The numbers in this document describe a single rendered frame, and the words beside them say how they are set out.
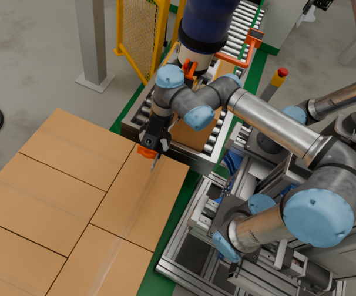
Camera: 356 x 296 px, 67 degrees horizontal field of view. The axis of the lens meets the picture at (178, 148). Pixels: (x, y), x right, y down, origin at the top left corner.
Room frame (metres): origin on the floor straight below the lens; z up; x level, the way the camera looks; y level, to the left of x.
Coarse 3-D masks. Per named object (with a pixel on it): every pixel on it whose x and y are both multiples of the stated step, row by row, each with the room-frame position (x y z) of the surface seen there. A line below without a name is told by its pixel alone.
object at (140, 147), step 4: (140, 144) 0.50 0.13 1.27; (156, 144) 0.52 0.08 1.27; (160, 144) 0.53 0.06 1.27; (140, 148) 0.49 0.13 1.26; (144, 148) 0.49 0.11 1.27; (156, 148) 0.51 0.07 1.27; (140, 152) 0.49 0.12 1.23; (148, 152) 0.49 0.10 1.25; (152, 152) 0.49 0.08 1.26; (156, 152) 0.49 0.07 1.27
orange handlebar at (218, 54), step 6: (252, 42) 1.36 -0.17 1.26; (252, 48) 1.31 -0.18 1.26; (216, 54) 1.16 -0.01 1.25; (222, 54) 1.17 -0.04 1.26; (186, 60) 1.03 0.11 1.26; (228, 60) 1.16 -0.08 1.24; (234, 60) 1.16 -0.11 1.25; (246, 60) 1.20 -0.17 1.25; (192, 66) 1.01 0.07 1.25; (240, 66) 1.16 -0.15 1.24; (246, 66) 1.17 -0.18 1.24; (192, 72) 0.97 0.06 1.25; (144, 156) 0.47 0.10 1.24; (150, 156) 0.48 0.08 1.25
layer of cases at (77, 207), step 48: (48, 144) 0.70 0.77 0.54; (96, 144) 0.82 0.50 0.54; (0, 192) 0.33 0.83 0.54; (48, 192) 0.42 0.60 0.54; (96, 192) 0.52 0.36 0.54; (144, 192) 0.62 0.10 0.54; (0, 240) 0.11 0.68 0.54; (48, 240) 0.19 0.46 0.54; (96, 240) 0.27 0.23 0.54; (144, 240) 0.36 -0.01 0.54; (0, 288) -0.08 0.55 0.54; (48, 288) -0.01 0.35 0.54; (96, 288) 0.06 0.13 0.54
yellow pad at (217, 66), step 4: (212, 60) 1.25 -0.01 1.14; (220, 60) 1.28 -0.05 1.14; (212, 64) 1.19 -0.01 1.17; (216, 64) 1.23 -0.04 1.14; (220, 64) 1.25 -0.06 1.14; (216, 68) 1.20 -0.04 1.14; (216, 72) 1.18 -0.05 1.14; (200, 76) 1.09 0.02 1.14; (216, 76) 1.15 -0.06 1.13; (196, 80) 1.06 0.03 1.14; (200, 80) 1.07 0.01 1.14; (204, 80) 1.05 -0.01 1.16; (208, 80) 1.06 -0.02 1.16; (212, 80) 1.10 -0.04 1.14; (196, 84) 1.04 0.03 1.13; (200, 84) 1.04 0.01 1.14; (204, 84) 1.05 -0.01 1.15
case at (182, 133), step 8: (232, 56) 1.62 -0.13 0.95; (224, 64) 1.51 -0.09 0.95; (232, 64) 1.54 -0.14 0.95; (224, 72) 1.43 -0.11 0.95; (232, 72) 1.46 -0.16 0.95; (216, 112) 1.08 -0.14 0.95; (216, 120) 1.03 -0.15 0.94; (176, 128) 1.03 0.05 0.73; (184, 128) 1.03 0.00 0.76; (208, 128) 1.03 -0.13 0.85; (176, 136) 1.03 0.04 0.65; (184, 136) 1.03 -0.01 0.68; (192, 136) 1.03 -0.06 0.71; (200, 136) 1.03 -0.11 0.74; (208, 136) 1.03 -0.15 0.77; (184, 144) 1.03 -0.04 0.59; (192, 144) 1.03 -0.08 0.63; (200, 144) 1.03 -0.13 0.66; (200, 152) 1.03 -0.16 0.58
